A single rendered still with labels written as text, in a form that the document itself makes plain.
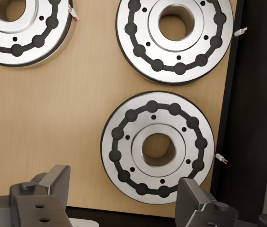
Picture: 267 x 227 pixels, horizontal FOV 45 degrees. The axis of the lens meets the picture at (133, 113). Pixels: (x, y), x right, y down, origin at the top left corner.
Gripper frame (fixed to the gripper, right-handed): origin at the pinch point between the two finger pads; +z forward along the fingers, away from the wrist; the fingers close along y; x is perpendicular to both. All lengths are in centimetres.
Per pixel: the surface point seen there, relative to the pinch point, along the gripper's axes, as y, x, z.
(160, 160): 3.5, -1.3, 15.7
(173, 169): 4.4, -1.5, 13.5
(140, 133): 1.2, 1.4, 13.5
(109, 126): -1.5, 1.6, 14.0
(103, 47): -3.1, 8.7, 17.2
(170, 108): 3.6, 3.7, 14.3
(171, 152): 4.4, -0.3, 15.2
